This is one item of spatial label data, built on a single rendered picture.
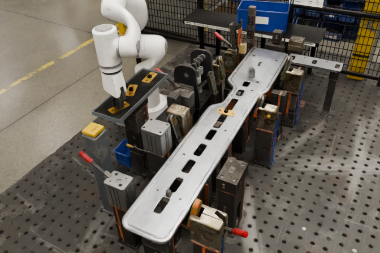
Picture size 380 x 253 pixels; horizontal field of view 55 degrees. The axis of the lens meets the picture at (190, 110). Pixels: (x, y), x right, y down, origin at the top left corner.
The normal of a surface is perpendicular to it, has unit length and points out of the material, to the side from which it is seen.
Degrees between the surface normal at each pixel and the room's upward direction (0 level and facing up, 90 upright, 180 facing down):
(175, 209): 0
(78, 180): 0
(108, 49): 88
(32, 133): 0
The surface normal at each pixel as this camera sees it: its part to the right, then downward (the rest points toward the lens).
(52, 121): -0.04, -0.80
